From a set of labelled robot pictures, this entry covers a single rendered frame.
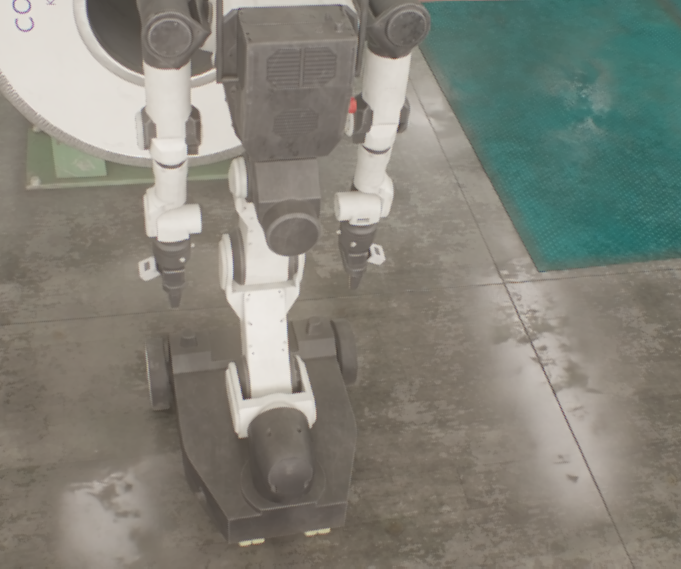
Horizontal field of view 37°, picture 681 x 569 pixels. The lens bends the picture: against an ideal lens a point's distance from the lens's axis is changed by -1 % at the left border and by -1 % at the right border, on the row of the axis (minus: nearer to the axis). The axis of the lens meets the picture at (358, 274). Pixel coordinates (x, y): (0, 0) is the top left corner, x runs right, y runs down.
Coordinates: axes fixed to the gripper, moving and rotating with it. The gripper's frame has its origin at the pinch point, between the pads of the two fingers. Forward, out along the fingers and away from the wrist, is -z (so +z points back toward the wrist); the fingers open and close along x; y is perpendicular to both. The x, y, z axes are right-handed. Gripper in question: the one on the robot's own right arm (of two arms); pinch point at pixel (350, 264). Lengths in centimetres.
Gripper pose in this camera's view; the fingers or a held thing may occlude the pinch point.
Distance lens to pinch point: 253.1
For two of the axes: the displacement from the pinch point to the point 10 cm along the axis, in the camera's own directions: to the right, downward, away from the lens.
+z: 1.3, -5.9, -8.0
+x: -2.1, -8.0, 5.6
